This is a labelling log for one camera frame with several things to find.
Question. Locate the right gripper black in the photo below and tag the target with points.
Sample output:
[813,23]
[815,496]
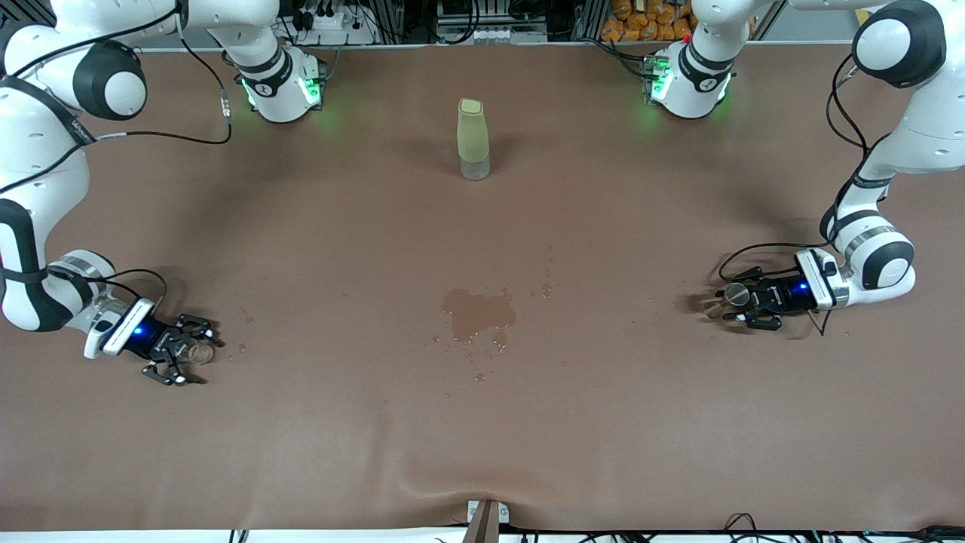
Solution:
[148,337]

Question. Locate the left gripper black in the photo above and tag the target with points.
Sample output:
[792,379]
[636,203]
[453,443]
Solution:
[784,293]

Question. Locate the clear glass beaker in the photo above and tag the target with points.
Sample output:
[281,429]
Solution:
[197,351]

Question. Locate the small clear glass cup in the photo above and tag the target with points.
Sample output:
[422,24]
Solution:
[737,294]

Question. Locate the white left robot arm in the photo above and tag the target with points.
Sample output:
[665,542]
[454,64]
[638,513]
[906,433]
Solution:
[927,128]

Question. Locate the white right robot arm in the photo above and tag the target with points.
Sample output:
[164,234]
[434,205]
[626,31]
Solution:
[30,151]

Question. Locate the spilled liquid puddle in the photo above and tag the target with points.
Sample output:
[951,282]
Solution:
[479,313]

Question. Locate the orange snack bags pile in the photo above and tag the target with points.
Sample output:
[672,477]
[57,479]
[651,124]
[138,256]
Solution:
[641,23]

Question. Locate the brown table cover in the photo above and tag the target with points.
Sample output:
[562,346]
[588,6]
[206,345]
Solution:
[482,422]

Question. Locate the green sleeved clear bottle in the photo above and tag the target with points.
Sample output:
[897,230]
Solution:
[473,136]

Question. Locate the white power strip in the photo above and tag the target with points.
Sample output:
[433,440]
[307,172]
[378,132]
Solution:
[332,23]

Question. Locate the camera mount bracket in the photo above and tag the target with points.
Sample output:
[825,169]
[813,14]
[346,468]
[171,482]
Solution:
[486,524]

